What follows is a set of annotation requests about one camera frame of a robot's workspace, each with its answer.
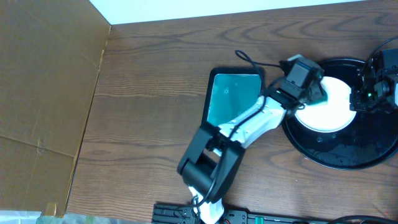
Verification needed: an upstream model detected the yellow green scrubbing sponge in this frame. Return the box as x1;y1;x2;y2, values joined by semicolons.
308;95;328;106

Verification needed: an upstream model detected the white plate with green stain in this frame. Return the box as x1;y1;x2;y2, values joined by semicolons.
295;77;356;133

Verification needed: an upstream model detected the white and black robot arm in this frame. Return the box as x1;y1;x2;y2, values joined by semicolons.
177;78;327;223

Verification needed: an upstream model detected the round black tray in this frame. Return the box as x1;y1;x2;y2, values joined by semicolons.
282;58;397;170

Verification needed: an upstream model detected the rectangular black water tray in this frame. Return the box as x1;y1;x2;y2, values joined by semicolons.
201;67;264;126

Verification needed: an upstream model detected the brown cardboard panel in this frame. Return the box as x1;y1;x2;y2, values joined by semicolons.
1;0;111;217

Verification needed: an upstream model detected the black cable bottom right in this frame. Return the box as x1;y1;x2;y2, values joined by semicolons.
329;215;398;224

